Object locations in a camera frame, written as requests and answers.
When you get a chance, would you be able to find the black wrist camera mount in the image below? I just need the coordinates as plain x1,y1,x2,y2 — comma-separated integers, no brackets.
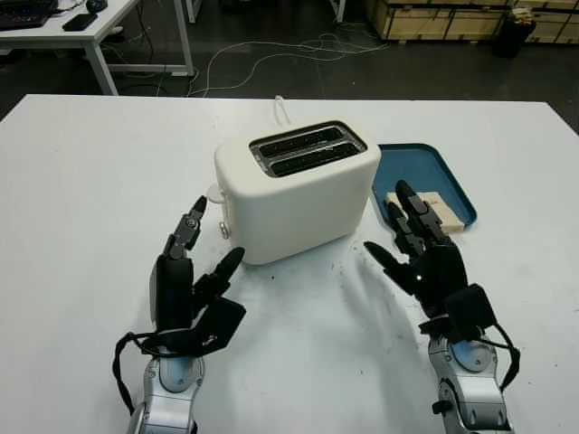
135,297,248,358
418,284,498,347

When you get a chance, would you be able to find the black phone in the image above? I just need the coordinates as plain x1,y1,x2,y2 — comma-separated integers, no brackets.
62,14,99,32

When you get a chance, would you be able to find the large wooden crate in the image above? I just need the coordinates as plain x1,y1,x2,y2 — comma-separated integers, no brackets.
365,0,506,44

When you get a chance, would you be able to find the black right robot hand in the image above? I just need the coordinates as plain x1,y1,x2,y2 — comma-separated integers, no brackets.
364,179,471,320

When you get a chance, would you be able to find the cream white two-slot toaster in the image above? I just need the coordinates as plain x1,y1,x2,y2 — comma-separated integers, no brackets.
214,119,382,267

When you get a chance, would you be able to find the white toaster power cord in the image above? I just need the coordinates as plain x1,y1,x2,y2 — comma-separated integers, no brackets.
274,94,293,126

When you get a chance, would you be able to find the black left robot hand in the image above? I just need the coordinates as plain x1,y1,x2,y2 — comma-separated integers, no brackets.
148,195,246,335

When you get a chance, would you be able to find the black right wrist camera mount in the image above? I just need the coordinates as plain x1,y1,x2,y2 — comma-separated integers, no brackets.
418,284,498,347

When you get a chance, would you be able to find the slice of white bread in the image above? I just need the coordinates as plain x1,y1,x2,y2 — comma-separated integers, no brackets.
384,190,465,235

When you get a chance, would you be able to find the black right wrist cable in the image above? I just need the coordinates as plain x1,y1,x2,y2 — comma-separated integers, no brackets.
470,325,521,401

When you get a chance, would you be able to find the blue plastic tray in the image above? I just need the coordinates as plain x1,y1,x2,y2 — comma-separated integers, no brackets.
370,143,479,232

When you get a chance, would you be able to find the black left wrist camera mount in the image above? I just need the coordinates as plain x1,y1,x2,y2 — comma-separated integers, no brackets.
135,297,248,358

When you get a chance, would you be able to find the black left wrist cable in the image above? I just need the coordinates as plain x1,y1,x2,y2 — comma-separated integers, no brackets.
112,332,150,403

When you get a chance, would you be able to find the black waste bin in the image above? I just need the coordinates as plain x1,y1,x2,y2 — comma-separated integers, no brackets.
491,8,537,59

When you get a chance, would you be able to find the white office desk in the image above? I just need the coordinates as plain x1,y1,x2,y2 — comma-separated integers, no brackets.
0,0,195,96

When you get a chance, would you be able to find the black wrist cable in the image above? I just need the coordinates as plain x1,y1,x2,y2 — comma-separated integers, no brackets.
470,325,521,401
112,332,150,403

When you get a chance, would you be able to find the white cable on floor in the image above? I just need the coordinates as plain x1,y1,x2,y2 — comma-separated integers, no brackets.
187,32,390,99

